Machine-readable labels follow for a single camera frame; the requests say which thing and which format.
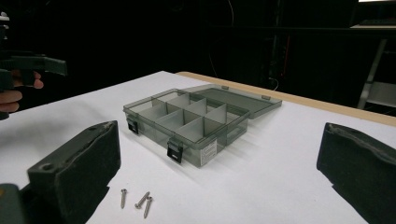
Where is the transparent grey compartment box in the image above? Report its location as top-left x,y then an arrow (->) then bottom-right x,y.
122,83 -> 283,169

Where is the grey metal desk frame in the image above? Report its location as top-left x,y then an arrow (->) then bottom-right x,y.
357,38 -> 396,110

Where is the wooden table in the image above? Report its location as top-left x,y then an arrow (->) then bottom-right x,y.
176,71 -> 396,127

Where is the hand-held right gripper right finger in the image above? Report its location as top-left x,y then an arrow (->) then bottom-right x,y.
317,122 -> 396,224

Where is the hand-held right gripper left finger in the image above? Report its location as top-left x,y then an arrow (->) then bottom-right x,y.
27,120 -> 121,224

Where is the white table board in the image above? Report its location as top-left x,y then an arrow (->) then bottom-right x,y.
0,70 -> 396,224

